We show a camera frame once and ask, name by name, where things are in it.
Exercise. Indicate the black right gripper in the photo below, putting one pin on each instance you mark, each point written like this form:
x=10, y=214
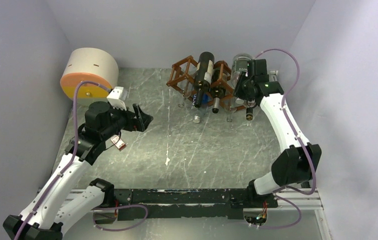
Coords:
x=238, y=92

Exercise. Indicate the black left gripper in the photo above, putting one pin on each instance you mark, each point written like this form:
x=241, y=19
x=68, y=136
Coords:
x=134, y=124

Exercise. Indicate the green wine bottle brown label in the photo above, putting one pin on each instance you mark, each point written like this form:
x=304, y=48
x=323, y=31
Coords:
x=217, y=92

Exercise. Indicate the dark bottle cream label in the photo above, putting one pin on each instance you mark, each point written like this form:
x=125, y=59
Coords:
x=203, y=76

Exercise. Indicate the clear bottle silver cap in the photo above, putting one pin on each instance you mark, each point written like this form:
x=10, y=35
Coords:
x=239, y=68

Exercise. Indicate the small dark bottle gold cap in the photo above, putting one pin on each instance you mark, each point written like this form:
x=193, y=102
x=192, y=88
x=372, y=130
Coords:
x=249, y=113

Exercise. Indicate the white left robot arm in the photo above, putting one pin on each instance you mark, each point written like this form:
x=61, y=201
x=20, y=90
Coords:
x=47, y=216

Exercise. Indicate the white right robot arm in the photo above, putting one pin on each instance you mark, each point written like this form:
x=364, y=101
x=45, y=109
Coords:
x=299, y=158

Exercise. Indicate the brown wooden wine rack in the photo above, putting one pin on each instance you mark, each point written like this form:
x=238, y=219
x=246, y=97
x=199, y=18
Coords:
x=180, y=72

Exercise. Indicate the small red white card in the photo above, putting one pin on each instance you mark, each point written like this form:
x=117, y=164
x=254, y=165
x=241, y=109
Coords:
x=118, y=143

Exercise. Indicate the beige orange yellow cylinder box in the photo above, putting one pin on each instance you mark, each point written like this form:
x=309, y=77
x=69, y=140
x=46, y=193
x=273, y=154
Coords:
x=89, y=64

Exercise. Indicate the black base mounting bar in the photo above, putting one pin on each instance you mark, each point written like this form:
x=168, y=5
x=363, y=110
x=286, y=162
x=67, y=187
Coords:
x=230, y=203

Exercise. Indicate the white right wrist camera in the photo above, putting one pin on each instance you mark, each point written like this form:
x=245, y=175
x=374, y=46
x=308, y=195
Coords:
x=273, y=75

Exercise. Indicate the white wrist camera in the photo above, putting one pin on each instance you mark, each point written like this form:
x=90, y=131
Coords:
x=117, y=98
x=273, y=75

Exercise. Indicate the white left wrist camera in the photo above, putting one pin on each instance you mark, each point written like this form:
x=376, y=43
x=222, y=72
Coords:
x=117, y=98

